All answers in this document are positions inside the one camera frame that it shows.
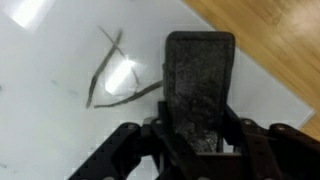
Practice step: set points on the small white whiteboard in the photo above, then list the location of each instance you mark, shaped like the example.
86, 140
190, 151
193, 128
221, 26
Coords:
60, 100

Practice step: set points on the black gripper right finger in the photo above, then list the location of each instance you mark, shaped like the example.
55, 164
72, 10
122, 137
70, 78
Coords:
266, 150

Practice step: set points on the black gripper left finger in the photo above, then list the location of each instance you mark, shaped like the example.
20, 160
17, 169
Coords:
133, 150

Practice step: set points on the black felt eraser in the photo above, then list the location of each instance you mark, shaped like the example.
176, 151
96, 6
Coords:
198, 83

